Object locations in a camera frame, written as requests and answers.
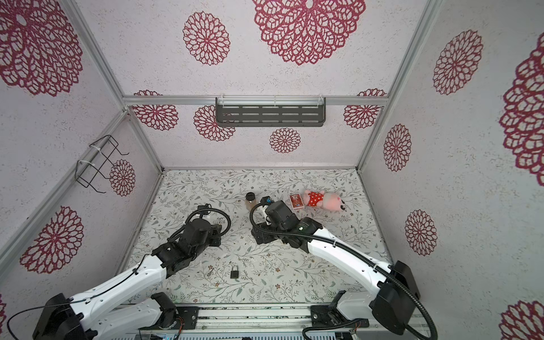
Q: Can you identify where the black padlock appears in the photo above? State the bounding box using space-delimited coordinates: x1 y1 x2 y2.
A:
230 266 239 279

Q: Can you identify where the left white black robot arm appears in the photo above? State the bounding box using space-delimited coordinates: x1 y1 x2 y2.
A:
32 205 232 339

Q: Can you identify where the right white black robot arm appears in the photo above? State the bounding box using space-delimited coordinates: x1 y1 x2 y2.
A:
249 199 439 339

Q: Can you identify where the spice jar black lid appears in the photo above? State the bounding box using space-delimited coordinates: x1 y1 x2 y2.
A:
245 192 259 211

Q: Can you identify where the red playing card box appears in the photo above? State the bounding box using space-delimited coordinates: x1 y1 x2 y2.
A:
289 194 305 211

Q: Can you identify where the pink plush toy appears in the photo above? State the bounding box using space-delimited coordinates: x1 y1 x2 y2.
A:
303 190 346 212

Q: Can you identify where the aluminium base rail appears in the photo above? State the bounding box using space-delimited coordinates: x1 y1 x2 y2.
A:
116 303 416 339

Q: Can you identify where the dark grey wall shelf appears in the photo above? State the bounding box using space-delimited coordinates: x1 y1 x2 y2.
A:
215 97 327 128

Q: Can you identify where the black wire wall rack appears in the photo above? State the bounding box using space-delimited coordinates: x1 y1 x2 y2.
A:
74 134 129 194

